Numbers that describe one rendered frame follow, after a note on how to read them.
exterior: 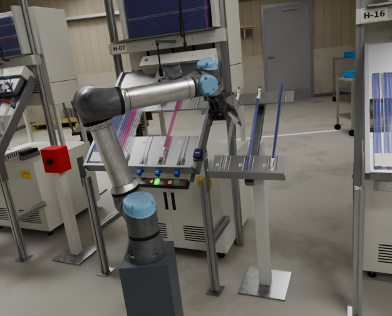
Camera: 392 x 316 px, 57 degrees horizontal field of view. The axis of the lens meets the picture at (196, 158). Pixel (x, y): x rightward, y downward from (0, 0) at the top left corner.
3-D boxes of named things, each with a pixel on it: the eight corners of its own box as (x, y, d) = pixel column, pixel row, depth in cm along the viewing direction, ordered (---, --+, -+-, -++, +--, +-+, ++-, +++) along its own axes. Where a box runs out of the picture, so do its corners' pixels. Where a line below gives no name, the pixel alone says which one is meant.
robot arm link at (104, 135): (127, 229, 137) (71, 92, 118) (118, 215, 150) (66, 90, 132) (155, 215, 141) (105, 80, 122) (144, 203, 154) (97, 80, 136)
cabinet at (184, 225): (227, 262, 223) (218, 167, 206) (132, 249, 251) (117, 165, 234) (253, 216, 280) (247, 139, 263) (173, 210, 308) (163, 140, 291)
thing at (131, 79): (210, 113, 199) (207, 107, 195) (112, 117, 225) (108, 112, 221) (221, 68, 214) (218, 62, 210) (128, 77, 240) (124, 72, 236)
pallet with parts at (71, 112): (96, 120, 883) (94, 105, 873) (84, 126, 795) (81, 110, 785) (46, 124, 893) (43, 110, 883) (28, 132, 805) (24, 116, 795)
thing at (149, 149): (195, 170, 180) (192, 167, 177) (89, 167, 206) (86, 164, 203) (202, 138, 188) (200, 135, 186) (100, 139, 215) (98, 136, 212)
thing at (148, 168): (196, 174, 181) (191, 167, 175) (91, 171, 207) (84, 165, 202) (196, 172, 182) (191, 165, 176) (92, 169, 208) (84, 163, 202)
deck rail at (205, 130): (200, 174, 180) (195, 168, 175) (196, 174, 181) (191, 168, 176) (224, 68, 213) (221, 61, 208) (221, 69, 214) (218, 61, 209)
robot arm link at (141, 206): (132, 241, 126) (126, 206, 122) (123, 227, 138) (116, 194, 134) (164, 231, 131) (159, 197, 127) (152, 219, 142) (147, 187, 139)
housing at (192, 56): (220, 75, 213) (213, 57, 202) (149, 81, 232) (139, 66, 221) (222, 65, 217) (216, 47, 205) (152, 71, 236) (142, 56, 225)
